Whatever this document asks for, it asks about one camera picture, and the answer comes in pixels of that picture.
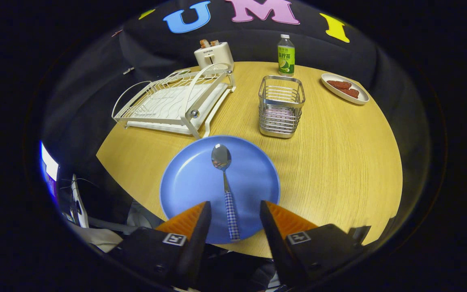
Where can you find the bright monitor screen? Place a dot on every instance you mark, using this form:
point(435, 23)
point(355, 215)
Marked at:
point(49, 166)

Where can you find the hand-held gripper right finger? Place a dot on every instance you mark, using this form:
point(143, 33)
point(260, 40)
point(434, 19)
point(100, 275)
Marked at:
point(278, 247)

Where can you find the red meat slice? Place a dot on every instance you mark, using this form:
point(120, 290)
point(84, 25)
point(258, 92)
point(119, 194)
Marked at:
point(339, 84)
point(351, 93)

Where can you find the white clothes peg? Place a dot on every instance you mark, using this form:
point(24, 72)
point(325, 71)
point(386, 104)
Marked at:
point(128, 70)

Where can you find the small white plate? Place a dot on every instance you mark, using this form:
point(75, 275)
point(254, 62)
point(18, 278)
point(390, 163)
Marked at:
point(357, 99)

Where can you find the green label drink bottle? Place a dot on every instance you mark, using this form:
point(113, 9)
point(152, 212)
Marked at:
point(286, 59)

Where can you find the pink clothes peg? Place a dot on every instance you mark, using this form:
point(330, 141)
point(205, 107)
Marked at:
point(116, 32)

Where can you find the white device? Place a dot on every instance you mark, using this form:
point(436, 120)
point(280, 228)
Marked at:
point(80, 202)

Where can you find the white toaster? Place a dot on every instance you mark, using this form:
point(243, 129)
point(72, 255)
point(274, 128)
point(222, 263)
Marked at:
point(217, 54)

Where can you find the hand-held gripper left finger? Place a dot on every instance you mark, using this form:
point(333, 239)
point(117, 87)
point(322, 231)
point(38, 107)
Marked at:
point(193, 247)

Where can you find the black backdrop cloth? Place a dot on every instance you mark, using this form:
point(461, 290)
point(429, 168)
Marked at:
point(156, 48)

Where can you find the blue plate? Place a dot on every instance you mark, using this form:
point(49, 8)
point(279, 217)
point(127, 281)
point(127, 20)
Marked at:
point(189, 182)

